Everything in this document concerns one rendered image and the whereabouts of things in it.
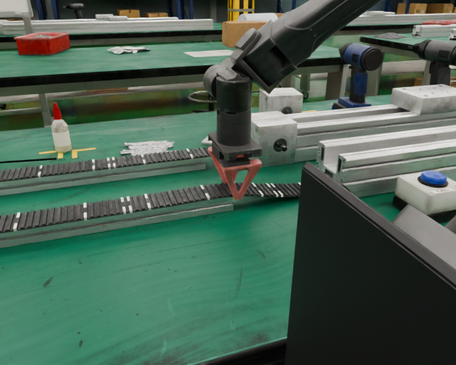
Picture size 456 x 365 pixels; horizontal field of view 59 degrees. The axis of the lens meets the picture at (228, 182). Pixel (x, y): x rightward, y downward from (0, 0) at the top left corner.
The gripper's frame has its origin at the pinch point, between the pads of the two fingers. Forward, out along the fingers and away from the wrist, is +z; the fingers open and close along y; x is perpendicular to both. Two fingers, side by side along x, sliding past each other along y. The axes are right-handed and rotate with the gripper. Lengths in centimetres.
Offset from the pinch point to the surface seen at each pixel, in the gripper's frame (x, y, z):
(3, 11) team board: 76, 280, -15
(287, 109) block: -28.5, 37.0, -1.8
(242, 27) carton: -77, 205, -8
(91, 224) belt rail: 24.6, -1.4, 2.0
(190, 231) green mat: 9.5, -6.4, 3.3
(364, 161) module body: -23.1, -5.2, -4.2
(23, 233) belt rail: 34.5, -2.0, 1.4
